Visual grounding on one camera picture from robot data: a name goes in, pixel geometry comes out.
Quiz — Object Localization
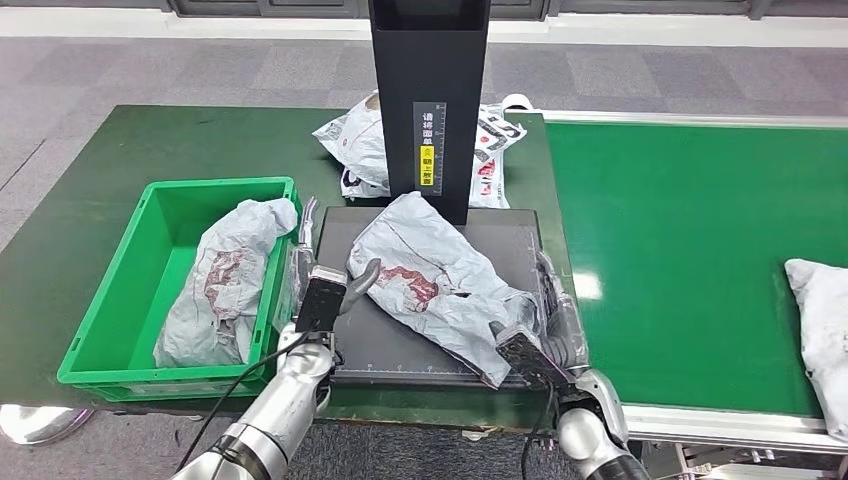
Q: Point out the grey parcel bag red print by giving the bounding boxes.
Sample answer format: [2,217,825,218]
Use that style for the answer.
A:
[153,197,299,370]
[346,192,541,389]
[784,258,848,444]

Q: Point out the grey window frame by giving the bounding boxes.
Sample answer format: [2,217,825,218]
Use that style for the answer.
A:
[165,0,848,21]

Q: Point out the white bag with red print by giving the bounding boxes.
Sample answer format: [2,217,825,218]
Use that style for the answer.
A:
[341,158,511,210]

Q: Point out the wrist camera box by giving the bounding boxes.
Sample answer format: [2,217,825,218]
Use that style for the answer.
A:
[495,324,571,392]
[296,266,349,335]

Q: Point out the label strip with yellow patch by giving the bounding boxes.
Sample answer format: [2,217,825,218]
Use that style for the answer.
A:
[412,101,447,197]

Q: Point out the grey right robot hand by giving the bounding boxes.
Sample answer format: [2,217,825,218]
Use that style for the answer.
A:
[535,251,591,374]

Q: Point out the green plastic crate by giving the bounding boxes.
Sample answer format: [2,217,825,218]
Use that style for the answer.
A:
[57,176,306,402]

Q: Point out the black inbound scanning machine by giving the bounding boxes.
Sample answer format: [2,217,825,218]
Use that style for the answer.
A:
[317,0,564,389]

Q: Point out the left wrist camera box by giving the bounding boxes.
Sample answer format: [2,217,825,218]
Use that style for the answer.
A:
[296,266,349,335]

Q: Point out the green conveyor belt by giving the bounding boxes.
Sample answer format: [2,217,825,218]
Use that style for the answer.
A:
[545,120,848,419]

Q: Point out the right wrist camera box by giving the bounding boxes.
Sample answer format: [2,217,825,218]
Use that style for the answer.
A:
[495,324,571,392]

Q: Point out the white bag with black print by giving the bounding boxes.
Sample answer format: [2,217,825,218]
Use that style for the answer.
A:
[312,90,528,190]

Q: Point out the chrome round stand base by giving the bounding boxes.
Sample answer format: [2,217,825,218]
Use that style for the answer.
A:
[0,402,94,445]

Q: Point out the aluminium conveyor frame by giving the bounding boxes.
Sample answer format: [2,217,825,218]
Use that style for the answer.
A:
[539,110,848,480]

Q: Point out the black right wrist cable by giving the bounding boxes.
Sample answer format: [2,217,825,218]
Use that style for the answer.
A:
[519,384,558,480]

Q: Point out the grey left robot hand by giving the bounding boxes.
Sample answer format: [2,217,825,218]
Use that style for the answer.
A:
[291,196,383,317]

